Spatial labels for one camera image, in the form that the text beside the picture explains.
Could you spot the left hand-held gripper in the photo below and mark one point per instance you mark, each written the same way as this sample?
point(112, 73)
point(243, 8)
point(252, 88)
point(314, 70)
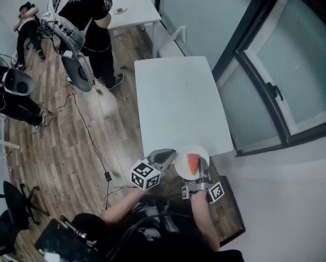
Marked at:
point(145, 175)

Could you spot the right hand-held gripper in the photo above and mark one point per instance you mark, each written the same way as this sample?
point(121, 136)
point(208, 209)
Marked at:
point(199, 187)

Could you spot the red watermelon slice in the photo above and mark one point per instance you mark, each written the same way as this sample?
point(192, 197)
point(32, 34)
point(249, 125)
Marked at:
point(192, 162)

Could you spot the person's left forearm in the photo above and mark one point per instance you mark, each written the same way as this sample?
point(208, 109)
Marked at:
point(124, 205)

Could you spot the person's right forearm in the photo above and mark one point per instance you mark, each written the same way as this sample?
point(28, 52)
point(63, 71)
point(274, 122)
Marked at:
point(205, 222)

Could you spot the small red watermelon piece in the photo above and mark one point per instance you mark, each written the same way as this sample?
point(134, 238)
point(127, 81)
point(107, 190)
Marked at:
point(120, 10)

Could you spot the white round plate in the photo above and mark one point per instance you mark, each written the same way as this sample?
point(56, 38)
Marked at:
point(182, 162)

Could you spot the black power adapter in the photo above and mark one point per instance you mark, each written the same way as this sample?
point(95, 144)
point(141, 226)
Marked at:
point(107, 176)

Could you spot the person's black clothing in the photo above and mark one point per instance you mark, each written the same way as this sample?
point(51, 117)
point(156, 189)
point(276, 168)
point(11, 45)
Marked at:
point(162, 236)

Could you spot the black equipment case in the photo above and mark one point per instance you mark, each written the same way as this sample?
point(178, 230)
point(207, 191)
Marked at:
point(56, 244)

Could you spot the grey shell chair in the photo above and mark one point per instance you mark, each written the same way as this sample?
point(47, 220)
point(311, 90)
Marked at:
point(18, 82)
point(79, 71)

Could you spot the white low cabinet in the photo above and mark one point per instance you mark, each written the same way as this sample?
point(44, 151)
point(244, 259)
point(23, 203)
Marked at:
point(172, 48)

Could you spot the black office chair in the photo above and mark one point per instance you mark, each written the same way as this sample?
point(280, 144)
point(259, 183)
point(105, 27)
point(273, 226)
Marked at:
point(15, 209)

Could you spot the grey backpack rig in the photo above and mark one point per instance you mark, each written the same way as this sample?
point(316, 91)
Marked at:
point(64, 34)

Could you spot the small white plate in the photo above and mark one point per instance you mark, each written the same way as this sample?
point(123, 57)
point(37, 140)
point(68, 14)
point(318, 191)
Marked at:
point(120, 11)

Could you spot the white side table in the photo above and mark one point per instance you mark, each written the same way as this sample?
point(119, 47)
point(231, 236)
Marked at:
point(135, 7)

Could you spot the black window frame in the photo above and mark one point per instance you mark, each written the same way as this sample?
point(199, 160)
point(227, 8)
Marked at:
point(263, 91)

